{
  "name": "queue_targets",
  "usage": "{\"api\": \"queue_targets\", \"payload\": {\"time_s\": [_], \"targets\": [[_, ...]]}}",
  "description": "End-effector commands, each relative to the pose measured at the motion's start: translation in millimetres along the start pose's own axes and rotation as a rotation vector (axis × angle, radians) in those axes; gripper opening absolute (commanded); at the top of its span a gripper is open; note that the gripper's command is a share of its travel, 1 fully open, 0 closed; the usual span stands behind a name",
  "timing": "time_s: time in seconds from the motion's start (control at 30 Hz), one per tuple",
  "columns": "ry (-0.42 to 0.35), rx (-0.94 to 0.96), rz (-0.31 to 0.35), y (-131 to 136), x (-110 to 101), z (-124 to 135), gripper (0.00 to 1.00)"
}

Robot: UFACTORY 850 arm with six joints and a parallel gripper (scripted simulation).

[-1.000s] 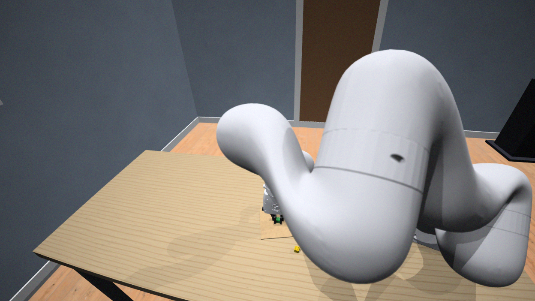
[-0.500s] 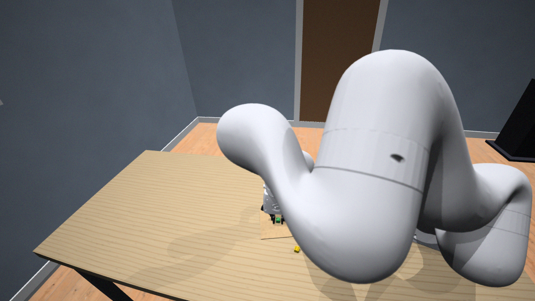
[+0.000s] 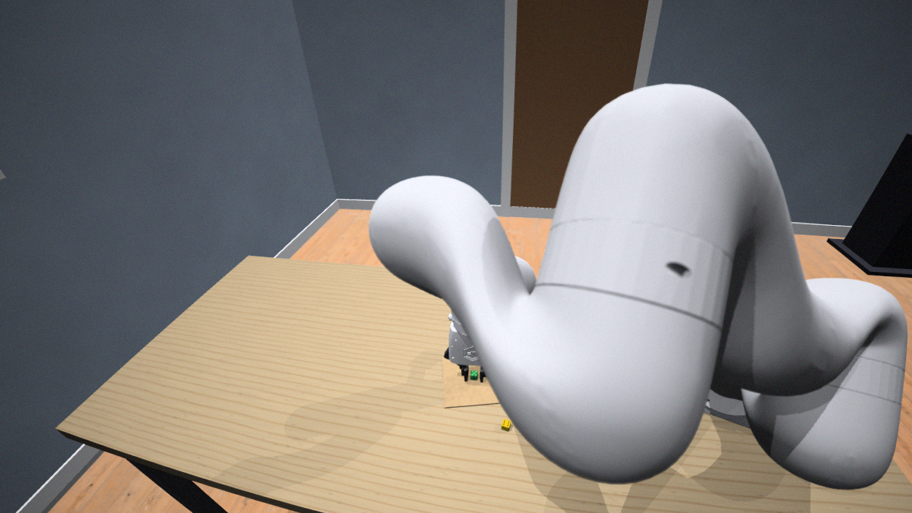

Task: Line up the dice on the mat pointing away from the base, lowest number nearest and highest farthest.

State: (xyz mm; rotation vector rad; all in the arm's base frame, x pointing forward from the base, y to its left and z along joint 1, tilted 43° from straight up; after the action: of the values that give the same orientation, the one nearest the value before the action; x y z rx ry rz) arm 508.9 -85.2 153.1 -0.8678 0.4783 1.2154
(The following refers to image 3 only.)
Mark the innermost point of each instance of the tan mat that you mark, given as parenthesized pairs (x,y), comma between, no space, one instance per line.
(460,393)

